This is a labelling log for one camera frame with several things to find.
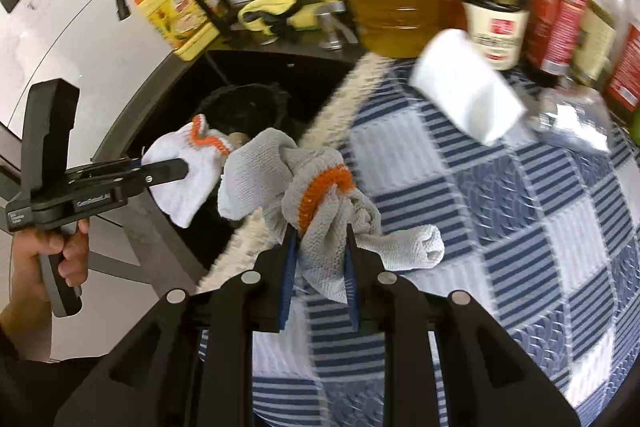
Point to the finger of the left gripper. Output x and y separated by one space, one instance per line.
160 170

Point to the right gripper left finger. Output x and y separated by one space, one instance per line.
188 361

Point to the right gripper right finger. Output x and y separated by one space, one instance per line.
488 379

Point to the grey work glove orange cuff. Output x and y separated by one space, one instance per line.
313 192

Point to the person's left forearm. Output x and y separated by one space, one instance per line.
27 322

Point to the black trash bin bag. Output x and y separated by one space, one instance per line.
247 109

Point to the person's left hand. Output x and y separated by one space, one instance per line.
29 244

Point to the blue white checkered tablecloth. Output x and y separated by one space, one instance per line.
545 239

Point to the yellow tin box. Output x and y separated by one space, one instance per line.
194 46

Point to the yellow black cloth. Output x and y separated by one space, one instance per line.
275 17

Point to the metal sink plunger knob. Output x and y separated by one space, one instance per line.
335 33

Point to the crushed clear plastic bottle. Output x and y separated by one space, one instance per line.
574 117

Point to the red label vinegar bottle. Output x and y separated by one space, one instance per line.
621 91

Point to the olive label clear bottle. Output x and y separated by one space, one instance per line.
596 36

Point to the red label soy sauce bottle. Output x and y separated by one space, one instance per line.
551 38

